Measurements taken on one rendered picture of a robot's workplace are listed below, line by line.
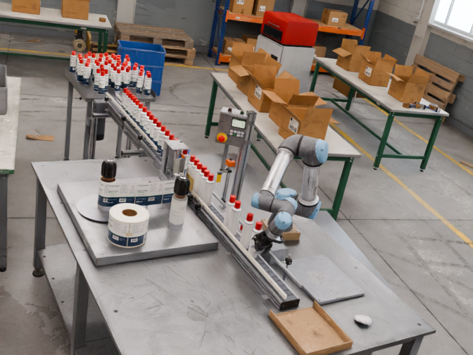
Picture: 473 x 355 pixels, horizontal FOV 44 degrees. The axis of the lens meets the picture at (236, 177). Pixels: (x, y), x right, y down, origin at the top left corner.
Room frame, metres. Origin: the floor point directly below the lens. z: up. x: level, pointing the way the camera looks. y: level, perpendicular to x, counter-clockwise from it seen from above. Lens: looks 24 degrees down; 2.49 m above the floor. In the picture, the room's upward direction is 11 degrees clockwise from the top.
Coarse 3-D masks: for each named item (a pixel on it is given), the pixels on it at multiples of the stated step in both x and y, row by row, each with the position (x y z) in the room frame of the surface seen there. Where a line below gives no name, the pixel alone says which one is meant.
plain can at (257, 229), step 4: (256, 224) 2.60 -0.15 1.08; (260, 224) 2.60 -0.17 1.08; (256, 228) 2.59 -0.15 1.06; (260, 228) 2.60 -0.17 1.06; (252, 232) 2.60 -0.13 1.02; (256, 232) 2.58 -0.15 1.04; (252, 236) 2.59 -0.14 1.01; (252, 240) 2.59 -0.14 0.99; (252, 244) 2.59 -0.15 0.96; (248, 248) 2.61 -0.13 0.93; (252, 248) 2.58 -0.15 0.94; (248, 252) 2.59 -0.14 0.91; (252, 252) 2.58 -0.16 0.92; (256, 256) 2.60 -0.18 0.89
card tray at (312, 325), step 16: (272, 320) 2.17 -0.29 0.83; (288, 320) 2.19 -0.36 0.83; (304, 320) 2.22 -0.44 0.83; (320, 320) 2.24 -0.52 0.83; (288, 336) 2.06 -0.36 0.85; (304, 336) 2.10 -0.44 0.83; (320, 336) 2.13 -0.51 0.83; (336, 336) 2.15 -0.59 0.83; (304, 352) 1.96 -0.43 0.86; (320, 352) 1.99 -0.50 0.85
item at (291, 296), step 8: (160, 160) 3.59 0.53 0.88; (216, 224) 2.87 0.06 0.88; (224, 232) 2.79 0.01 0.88; (264, 264) 2.55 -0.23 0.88; (272, 272) 2.50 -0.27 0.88; (280, 280) 2.44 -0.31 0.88; (272, 288) 2.36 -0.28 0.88; (288, 288) 2.38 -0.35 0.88; (280, 296) 2.31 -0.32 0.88; (288, 296) 2.32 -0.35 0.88
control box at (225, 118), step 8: (224, 112) 3.08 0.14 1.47; (232, 112) 3.10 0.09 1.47; (224, 120) 3.07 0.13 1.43; (224, 128) 3.07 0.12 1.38; (232, 128) 3.07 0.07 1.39; (240, 128) 3.07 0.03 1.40; (216, 136) 3.08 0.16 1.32; (224, 136) 3.07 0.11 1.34; (232, 136) 3.07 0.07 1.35; (232, 144) 3.07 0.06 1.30; (240, 144) 3.07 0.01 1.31
